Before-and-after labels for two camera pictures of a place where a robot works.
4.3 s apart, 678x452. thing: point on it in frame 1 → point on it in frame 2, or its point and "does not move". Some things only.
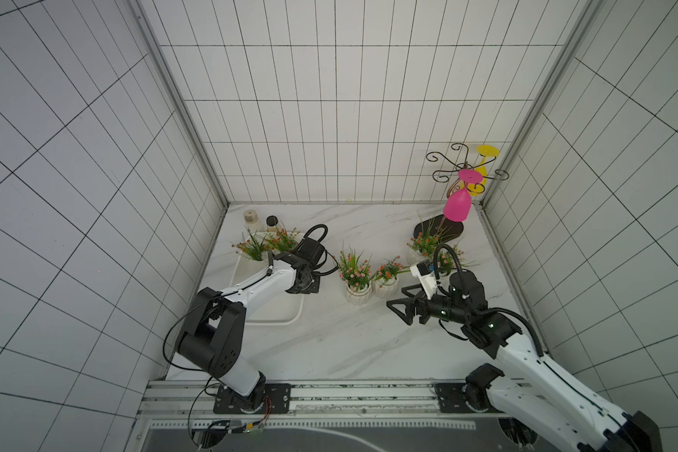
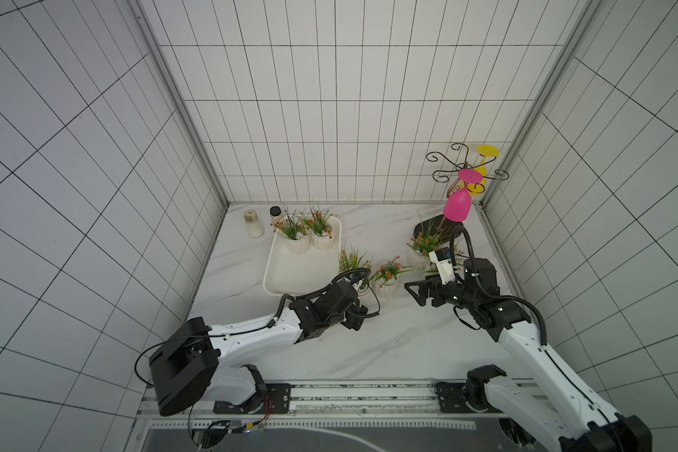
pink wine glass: x=457 y=204 does not move
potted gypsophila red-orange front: x=280 y=240 → x=321 y=231
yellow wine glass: x=484 y=151 does not move
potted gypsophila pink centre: x=357 y=275 does not move
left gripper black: x=313 y=289 → x=355 y=317
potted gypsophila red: x=252 y=248 → x=294 y=230
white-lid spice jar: x=251 y=221 does not move
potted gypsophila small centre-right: x=385 y=283 does not move
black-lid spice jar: x=271 y=221 → x=276 y=211
